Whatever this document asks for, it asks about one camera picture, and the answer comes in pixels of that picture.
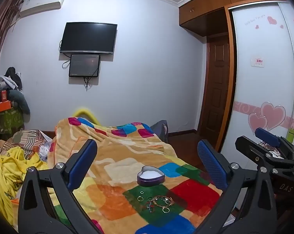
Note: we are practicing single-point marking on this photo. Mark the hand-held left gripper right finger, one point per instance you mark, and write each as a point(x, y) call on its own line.
point(211, 163)

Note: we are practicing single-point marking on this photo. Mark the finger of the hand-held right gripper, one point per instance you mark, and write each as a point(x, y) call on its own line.
point(251, 148)
point(268, 136)

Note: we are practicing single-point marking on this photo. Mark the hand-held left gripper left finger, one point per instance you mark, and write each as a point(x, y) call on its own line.
point(84, 160)

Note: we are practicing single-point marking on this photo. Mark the purple heart-shaped tin box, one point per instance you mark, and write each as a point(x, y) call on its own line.
point(149, 181)

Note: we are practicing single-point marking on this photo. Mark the pile of small toiletries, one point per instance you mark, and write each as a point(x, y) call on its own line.
point(271, 150)

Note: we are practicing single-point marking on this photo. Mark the green bottle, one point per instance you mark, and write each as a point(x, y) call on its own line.
point(291, 135)

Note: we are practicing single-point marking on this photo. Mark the white floral cloth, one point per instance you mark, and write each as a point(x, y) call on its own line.
point(44, 151)

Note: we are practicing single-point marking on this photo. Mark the colourful checkered blanket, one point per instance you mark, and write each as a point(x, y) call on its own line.
point(127, 151)

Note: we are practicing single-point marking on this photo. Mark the yellow foam tube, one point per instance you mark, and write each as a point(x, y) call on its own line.
point(84, 112)

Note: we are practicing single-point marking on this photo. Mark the white heart-print wardrobe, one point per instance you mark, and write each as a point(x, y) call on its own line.
point(259, 85)

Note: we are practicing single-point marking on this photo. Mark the grey bag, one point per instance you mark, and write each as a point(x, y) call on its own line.
point(160, 129)

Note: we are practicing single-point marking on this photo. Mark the striped blanket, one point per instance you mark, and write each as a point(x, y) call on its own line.
point(27, 136)

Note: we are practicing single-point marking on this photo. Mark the brown wooden door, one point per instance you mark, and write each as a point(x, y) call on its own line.
point(216, 90)

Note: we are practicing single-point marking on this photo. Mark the pink note sticker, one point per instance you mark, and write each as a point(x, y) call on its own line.
point(257, 61)

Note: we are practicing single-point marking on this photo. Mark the yellow blanket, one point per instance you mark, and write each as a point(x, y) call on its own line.
point(5, 175)

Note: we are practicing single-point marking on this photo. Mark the green bag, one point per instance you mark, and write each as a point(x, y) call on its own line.
point(8, 120)

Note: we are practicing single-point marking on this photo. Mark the small black monitor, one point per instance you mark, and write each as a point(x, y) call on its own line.
point(84, 65)

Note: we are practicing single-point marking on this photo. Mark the orange box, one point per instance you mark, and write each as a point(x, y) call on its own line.
point(2, 106)

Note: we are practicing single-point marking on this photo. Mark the red box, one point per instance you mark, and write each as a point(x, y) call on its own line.
point(4, 96)

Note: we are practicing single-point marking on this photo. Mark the pile of clothes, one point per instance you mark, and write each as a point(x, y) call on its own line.
point(10, 78)

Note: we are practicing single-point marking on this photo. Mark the wooden overhead cabinet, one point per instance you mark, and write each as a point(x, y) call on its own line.
point(205, 7)

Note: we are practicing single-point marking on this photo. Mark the striped curtain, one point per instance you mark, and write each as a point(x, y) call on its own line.
point(3, 24)

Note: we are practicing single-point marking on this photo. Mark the white air conditioner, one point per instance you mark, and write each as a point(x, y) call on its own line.
point(39, 6)

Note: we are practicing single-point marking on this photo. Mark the black wall television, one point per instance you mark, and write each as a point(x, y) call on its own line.
point(88, 37)

